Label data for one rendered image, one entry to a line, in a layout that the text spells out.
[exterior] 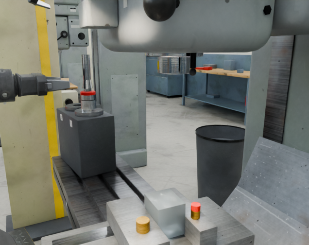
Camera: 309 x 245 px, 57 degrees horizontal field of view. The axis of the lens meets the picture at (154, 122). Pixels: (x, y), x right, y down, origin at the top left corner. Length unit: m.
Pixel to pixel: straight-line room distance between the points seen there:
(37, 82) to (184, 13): 0.57
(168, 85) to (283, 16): 7.34
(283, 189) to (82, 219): 0.48
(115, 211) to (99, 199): 0.27
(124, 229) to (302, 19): 0.39
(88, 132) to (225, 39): 0.61
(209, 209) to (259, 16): 0.39
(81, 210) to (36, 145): 1.47
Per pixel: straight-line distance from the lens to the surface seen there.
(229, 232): 0.56
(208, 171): 2.42
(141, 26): 0.31
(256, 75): 0.81
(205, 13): 0.33
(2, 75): 0.83
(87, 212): 0.75
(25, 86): 0.83
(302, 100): 0.73
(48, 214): 2.42
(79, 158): 0.89
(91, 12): 0.36
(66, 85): 0.83
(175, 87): 7.83
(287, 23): 0.42
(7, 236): 1.40
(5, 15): 2.10
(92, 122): 0.87
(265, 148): 0.79
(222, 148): 2.30
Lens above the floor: 1.31
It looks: 15 degrees down
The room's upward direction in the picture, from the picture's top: straight up
